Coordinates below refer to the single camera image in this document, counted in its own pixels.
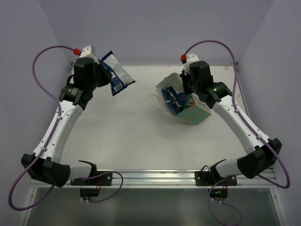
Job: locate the right black control box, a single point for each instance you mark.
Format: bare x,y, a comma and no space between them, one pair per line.
218,193

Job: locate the black control box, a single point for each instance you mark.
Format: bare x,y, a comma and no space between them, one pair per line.
218,193
87,193

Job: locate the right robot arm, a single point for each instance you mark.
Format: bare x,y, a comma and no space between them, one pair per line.
259,149

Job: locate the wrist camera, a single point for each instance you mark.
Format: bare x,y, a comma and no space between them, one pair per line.
88,51
188,59

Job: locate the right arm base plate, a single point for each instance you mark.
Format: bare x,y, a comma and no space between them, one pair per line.
206,178

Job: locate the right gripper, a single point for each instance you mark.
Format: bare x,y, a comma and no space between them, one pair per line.
184,77

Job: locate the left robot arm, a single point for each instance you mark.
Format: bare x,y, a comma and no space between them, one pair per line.
44,163

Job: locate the green paper bag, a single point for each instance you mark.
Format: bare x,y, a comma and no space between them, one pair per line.
194,111

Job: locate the blue white snack bag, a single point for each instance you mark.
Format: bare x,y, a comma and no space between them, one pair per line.
120,78

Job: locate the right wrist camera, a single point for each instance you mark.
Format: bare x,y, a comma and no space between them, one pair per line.
188,59

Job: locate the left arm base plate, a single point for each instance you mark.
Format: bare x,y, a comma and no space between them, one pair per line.
101,178

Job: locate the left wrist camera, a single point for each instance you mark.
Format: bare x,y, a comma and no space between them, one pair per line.
88,51

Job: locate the left black control box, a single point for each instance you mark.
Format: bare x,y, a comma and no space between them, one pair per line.
87,193

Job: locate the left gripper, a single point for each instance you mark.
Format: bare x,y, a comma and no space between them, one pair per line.
104,76

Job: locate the aluminium rail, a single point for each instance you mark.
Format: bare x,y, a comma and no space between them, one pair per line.
175,179

